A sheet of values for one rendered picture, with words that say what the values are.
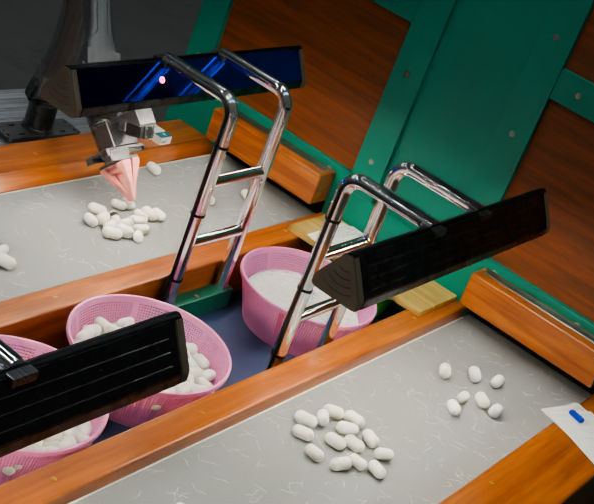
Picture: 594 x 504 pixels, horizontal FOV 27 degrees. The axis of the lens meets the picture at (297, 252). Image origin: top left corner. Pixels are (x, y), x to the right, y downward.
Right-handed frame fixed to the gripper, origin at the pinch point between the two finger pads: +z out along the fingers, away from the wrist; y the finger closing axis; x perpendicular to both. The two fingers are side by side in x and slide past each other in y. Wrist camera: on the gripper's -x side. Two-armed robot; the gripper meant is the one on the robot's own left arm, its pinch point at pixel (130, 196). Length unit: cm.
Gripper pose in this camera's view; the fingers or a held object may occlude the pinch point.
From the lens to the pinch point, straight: 238.5
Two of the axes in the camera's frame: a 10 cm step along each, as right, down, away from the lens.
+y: 5.8, -1.8, 7.9
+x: -7.4, 3.0, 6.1
